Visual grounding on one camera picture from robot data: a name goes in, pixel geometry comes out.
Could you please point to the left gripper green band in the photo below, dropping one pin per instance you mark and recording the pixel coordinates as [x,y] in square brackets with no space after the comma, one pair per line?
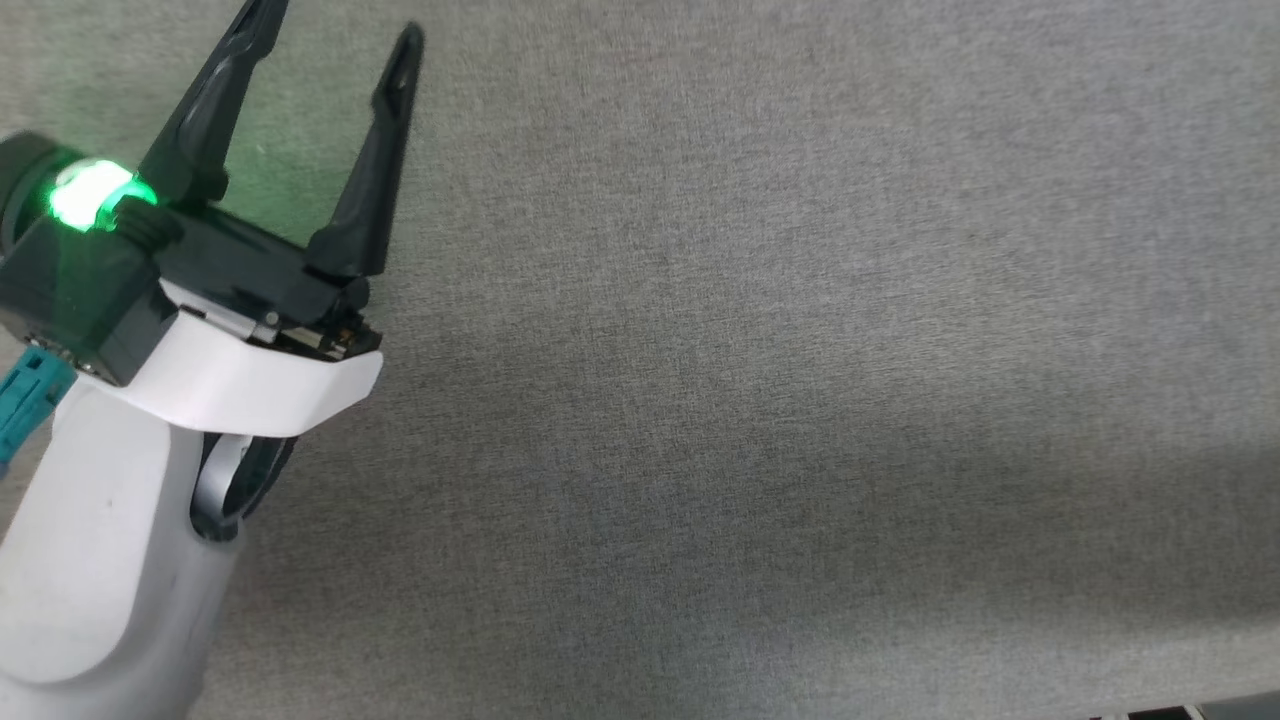
[250,270]

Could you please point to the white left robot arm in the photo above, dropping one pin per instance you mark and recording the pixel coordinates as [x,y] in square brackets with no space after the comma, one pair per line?
[90,560]

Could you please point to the grey fabric sofa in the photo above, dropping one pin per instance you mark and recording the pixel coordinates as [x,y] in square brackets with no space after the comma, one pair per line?
[800,350]

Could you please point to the white left camera bracket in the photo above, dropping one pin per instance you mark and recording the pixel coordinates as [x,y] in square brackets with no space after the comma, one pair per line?
[250,390]

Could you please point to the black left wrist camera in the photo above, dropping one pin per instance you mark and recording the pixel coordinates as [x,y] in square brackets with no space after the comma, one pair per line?
[80,300]

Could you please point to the teal left camera connector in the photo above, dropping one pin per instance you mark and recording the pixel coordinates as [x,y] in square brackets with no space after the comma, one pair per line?
[30,400]

